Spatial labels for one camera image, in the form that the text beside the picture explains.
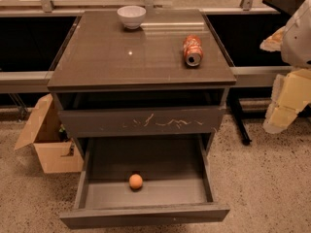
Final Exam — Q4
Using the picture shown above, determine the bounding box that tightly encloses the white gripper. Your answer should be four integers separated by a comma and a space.
259, 0, 311, 134

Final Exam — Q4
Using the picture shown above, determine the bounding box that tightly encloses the orange fruit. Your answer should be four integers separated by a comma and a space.
129, 174, 143, 189

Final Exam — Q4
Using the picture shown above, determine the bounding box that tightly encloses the dark grey drawer cabinet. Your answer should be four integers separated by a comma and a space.
48, 10, 235, 151

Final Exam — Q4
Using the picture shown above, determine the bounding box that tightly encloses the open grey middle drawer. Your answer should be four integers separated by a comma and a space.
60, 135, 229, 229

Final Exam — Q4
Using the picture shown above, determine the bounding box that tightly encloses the scratched grey top drawer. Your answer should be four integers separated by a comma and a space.
58, 106, 225, 138

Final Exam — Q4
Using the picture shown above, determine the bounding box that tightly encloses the black metal stand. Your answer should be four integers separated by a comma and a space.
227, 88, 252, 146

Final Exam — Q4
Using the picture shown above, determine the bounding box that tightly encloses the black table top corner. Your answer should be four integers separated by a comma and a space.
262, 0, 305, 16

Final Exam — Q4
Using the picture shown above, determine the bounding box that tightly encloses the orange soda can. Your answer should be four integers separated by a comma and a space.
183, 35, 203, 67

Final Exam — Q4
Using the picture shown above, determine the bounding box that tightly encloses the white ceramic bowl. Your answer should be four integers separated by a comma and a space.
117, 6, 146, 29

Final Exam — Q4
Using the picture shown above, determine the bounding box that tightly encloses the open cardboard box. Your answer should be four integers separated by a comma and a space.
15, 94, 84, 174

